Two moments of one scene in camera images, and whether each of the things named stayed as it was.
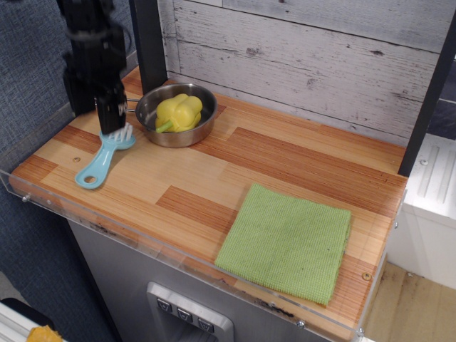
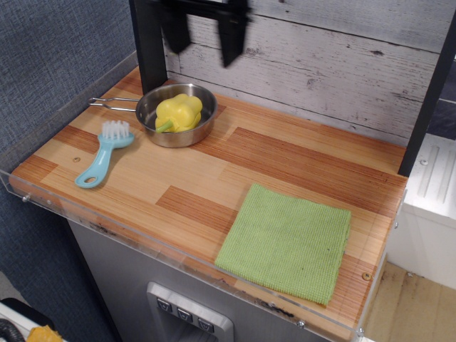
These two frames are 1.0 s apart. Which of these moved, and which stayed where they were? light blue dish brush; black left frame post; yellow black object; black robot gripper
Moved: black robot gripper
Stayed: yellow black object; light blue dish brush; black left frame post
